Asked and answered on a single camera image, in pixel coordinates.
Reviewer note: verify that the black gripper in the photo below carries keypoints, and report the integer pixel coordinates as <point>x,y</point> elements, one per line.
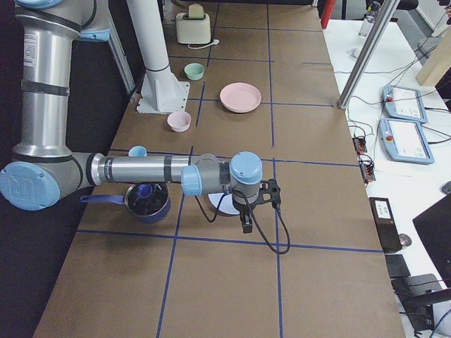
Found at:
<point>244,213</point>

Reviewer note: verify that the blue plate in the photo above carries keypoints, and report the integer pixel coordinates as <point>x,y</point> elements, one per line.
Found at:
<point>226,206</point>

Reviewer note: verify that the pink plate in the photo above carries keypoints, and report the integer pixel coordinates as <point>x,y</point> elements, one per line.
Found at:
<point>240,97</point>

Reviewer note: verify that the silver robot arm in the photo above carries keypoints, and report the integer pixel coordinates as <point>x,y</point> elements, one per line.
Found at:
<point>44,169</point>

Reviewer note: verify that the dark blue saucepan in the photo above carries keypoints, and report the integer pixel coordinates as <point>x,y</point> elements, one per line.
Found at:
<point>149,211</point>

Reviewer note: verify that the dark blue small cup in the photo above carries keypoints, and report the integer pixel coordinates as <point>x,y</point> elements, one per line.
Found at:
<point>144,191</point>

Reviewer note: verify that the pink bowl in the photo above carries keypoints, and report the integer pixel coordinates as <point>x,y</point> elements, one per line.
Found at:
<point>179,121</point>

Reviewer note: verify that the light blue cup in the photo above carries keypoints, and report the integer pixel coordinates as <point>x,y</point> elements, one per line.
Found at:
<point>137,151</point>

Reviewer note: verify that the lower orange connector block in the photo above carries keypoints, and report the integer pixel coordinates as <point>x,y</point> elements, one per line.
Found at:
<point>367,171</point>

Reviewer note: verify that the orange connector block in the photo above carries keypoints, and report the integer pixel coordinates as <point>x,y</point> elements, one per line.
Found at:
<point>367,171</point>
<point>360,144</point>

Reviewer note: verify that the upper orange connector block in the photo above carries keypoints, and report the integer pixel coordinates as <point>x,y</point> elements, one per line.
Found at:
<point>360,144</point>

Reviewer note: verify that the black power box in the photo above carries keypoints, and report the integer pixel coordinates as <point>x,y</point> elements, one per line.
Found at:
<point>385,224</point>

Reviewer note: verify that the white support column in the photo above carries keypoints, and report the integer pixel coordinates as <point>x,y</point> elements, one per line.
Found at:
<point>161,92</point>

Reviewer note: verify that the green bowl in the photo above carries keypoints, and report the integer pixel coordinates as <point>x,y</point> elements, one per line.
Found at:
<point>194,71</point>

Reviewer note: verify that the near teach pendant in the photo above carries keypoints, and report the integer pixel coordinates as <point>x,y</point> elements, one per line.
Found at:
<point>404,141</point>

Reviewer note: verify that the teach pendant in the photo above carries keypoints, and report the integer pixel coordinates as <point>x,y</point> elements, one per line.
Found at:
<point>404,141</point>
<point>404,103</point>

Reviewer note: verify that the black monitor stand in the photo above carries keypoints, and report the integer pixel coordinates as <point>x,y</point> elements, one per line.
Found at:
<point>425,302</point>

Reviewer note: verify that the black monitor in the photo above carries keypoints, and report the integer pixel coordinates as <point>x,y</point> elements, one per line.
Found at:
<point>433,228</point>

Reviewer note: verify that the far teach pendant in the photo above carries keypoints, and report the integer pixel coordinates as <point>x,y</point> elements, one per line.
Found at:
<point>404,103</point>

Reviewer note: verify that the cream toaster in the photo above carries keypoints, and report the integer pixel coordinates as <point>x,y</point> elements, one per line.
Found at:
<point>194,32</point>

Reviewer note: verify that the toast slice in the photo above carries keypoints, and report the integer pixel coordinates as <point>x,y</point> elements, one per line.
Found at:
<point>196,12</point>

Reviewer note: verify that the clear water bottle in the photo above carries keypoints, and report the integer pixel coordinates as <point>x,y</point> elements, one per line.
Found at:
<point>372,9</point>

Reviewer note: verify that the wooden board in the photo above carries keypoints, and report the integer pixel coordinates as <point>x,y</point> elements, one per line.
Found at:
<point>436,50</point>

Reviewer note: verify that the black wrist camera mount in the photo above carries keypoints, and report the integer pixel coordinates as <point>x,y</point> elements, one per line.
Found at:
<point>269,192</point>

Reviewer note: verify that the aluminium frame post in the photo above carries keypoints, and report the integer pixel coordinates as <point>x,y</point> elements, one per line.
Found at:
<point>372,39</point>

